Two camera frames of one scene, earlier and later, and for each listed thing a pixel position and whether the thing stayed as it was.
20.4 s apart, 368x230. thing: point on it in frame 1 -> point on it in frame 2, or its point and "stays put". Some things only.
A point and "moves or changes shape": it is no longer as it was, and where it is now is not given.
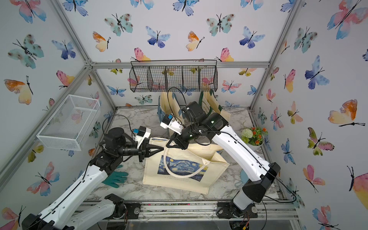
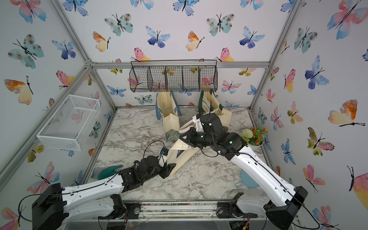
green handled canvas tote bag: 209,103 stays put
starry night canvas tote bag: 194,169 moves or changes shape
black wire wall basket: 174,75 stays put
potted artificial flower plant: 254,137 stays put
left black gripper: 145,150 -> 165,173
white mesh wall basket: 68,127 stays put
